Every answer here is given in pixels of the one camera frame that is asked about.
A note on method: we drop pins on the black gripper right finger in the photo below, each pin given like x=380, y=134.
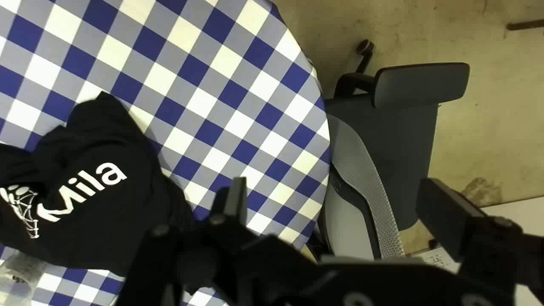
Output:
x=453, y=221

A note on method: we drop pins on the blue white checkered tablecloth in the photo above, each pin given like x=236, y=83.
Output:
x=227, y=85

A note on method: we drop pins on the grey mesh office chair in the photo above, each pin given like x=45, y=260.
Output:
x=397, y=141

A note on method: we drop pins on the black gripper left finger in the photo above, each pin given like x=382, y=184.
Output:
x=234, y=201

